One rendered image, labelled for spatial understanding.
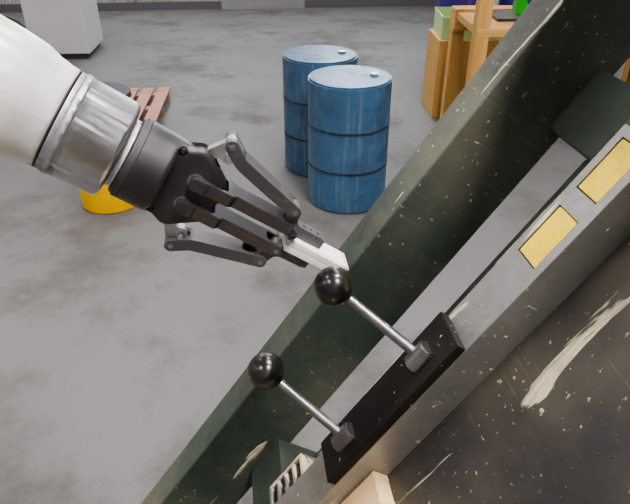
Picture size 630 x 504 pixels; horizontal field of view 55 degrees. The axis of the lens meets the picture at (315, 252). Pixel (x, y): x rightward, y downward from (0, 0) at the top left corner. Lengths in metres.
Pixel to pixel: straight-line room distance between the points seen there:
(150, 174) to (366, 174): 3.30
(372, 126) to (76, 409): 2.23
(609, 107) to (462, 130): 0.15
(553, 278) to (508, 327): 0.06
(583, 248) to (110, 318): 2.79
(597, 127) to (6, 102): 0.54
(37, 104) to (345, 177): 3.32
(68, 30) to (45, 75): 7.37
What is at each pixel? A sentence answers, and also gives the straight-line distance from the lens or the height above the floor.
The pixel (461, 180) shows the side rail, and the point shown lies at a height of 1.55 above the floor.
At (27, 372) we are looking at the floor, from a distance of 2.98.
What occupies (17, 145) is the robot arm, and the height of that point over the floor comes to 1.68.
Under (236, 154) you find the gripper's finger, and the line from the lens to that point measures 0.54.
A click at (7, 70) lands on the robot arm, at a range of 0.51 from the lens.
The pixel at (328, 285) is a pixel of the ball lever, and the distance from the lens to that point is 0.55.
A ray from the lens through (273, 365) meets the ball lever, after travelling 0.61.
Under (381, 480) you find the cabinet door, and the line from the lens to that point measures 0.63.
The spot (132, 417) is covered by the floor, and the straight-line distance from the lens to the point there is 2.62.
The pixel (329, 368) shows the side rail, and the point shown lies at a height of 1.27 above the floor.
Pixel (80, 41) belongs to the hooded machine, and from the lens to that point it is 7.88.
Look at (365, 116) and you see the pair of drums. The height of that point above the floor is 0.65.
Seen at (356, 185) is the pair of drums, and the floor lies 0.21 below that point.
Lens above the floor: 1.86
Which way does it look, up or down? 32 degrees down
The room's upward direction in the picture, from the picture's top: straight up
